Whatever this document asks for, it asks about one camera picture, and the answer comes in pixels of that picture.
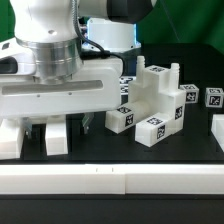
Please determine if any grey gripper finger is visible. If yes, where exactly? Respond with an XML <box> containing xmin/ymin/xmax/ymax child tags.
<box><xmin>22</xmin><ymin>118</ymin><xmax>32</xmax><ymax>139</ymax></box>
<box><xmin>82</xmin><ymin>112</ymin><xmax>94</xmax><ymax>134</ymax></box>

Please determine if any white front rail bar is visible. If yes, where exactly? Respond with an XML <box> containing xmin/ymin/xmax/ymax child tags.
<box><xmin>0</xmin><ymin>164</ymin><xmax>224</xmax><ymax>195</ymax></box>

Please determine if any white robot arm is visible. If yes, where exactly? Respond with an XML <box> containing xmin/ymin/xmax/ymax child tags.
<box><xmin>0</xmin><ymin>0</ymin><xmax>157</xmax><ymax>119</ymax></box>

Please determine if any white chair seat part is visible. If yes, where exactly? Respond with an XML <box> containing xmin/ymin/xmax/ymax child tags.
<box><xmin>128</xmin><ymin>56</ymin><xmax>186</xmax><ymax>133</ymax></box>

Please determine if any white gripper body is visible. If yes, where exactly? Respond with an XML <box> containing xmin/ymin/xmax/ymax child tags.
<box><xmin>0</xmin><ymin>37</ymin><xmax>124</xmax><ymax>120</ymax></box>

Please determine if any white tagged cube right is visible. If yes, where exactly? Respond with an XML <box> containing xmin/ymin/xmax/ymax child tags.
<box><xmin>205</xmin><ymin>87</ymin><xmax>224</xmax><ymax>108</ymax></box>

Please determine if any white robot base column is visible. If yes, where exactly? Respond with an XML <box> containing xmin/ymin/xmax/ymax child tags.
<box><xmin>86</xmin><ymin>18</ymin><xmax>141</xmax><ymax>53</ymax></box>

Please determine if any white flat tag plate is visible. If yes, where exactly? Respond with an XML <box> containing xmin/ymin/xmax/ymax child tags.
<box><xmin>120</xmin><ymin>76</ymin><xmax>136</xmax><ymax>95</ymax></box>

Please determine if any white chair back frame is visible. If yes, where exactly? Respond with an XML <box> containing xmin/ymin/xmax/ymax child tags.
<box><xmin>0</xmin><ymin>115</ymin><xmax>68</xmax><ymax>160</ymax></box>

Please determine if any white block right edge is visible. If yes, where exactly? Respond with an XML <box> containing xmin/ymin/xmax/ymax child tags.
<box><xmin>211</xmin><ymin>114</ymin><xmax>224</xmax><ymax>152</ymax></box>

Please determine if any white tagged cube left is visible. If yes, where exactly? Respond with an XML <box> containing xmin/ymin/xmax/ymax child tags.
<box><xmin>180</xmin><ymin>84</ymin><xmax>199</xmax><ymax>104</ymax></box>

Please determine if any white tagged cube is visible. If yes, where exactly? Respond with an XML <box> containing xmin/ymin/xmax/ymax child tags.
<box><xmin>180</xmin><ymin>84</ymin><xmax>199</xmax><ymax>104</ymax></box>
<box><xmin>205</xmin><ymin>87</ymin><xmax>224</xmax><ymax>108</ymax></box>

